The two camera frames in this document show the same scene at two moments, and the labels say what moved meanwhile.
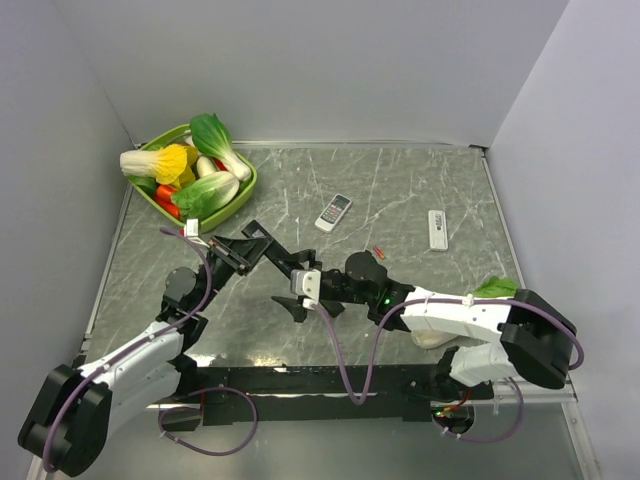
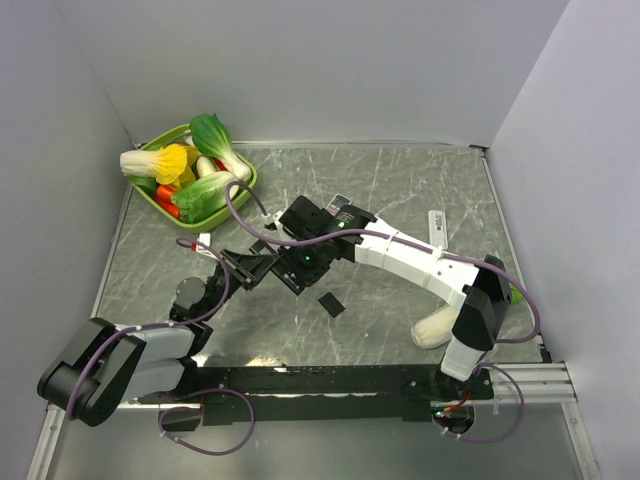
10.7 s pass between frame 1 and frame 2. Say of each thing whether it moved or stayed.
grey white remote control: stayed
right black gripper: moved
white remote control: stayed
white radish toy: stayed
